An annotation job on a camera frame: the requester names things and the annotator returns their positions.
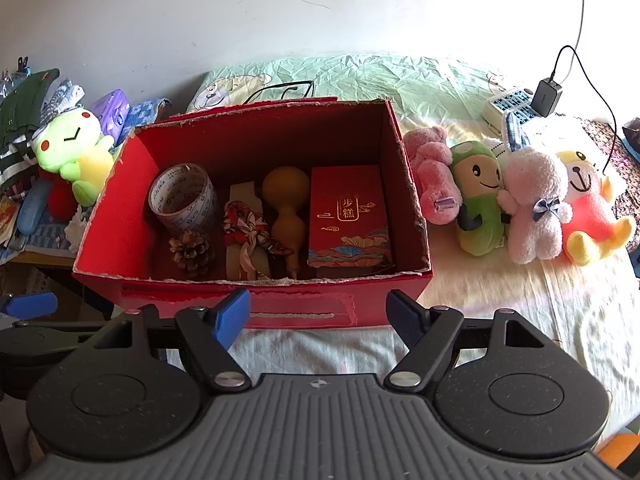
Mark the red cardboard box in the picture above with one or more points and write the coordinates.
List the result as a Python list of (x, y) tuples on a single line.
[(250, 135)]

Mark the brown patterned cloth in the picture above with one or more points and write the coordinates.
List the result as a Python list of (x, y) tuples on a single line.
[(607, 132)]

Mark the blue white patterned cloth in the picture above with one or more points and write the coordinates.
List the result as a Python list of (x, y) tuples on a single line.
[(147, 110)]

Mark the green plush toy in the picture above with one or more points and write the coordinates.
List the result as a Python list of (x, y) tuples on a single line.
[(475, 180)]

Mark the white plush rabbit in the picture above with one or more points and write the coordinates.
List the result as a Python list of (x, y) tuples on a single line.
[(535, 185)]

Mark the small red gift box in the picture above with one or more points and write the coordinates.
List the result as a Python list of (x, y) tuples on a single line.
[(345, 195)]

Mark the black charger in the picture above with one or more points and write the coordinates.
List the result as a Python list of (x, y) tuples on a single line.
[(546, 96)]

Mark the blue plastic object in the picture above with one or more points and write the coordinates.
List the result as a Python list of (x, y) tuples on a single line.
[(35, 205)]

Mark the orange object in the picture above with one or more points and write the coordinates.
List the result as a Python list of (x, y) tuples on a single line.
[(622, 455)]

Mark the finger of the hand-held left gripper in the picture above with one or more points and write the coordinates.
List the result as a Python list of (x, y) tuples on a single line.
[(30, 305)]

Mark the white power strip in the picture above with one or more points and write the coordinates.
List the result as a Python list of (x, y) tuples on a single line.
[(510, 105)]

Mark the purple plastic pack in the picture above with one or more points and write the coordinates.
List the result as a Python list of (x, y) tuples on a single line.
[(112, 110)]

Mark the yellow gourd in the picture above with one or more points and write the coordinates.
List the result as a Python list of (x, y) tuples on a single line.
[(285, 185)]

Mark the red patterned fabric bow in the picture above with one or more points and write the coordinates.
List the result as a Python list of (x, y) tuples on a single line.
[(245, 225)]

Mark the yellow plush bear pink belly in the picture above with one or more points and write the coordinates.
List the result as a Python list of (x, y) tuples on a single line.
[(590, 210)]

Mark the brown pine cone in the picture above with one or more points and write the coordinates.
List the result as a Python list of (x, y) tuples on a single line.
[(192, 255)]

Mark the green plush frog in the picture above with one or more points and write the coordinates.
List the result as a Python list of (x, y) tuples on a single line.
[(75, 135)]

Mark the dark green striped garment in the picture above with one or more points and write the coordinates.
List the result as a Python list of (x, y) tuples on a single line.
[(22, 105)]

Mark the black frame eyeglasses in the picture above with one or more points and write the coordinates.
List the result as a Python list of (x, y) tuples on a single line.
[(287, 85)]

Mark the clear tape roll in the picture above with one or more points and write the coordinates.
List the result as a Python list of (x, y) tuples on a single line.
[(205, 205)]

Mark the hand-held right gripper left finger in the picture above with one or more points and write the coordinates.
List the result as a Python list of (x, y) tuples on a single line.
[(234, 317)]

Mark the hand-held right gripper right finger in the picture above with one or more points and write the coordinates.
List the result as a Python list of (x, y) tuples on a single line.
[(404, 320)]

